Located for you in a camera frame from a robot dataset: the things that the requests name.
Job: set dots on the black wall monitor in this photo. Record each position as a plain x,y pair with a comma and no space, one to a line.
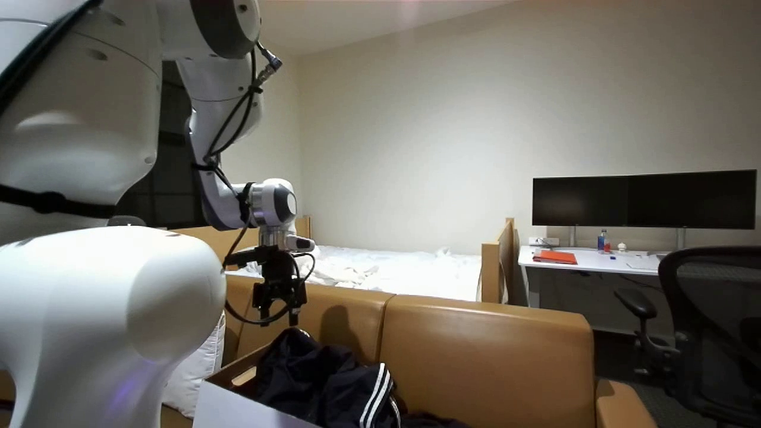
642,199

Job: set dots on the black trousers with white stripes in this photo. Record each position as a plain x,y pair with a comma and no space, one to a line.
334,384

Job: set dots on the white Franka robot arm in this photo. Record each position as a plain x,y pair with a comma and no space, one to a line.
87,318

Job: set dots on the black office chair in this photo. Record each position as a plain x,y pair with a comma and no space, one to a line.
704,318

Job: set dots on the brown cardboard box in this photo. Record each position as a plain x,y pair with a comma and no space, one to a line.
230,381

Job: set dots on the brown leather sofa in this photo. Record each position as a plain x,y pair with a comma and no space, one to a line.
477,357

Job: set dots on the light wooden bed frame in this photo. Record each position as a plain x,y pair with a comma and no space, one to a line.
499,262

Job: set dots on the red book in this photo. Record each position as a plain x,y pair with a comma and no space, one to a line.
555,257

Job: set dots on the small bottle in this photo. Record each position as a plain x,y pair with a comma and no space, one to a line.
603,242

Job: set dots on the dark window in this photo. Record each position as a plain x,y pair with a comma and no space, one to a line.
169,157

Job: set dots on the white desk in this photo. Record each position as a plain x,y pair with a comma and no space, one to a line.
596,275

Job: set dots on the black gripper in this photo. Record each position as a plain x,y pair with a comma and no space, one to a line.
277,277

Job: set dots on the white rumpled bedding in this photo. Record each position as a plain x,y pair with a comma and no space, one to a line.
396,269

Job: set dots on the white pillow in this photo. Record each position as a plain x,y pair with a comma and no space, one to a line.
194,371

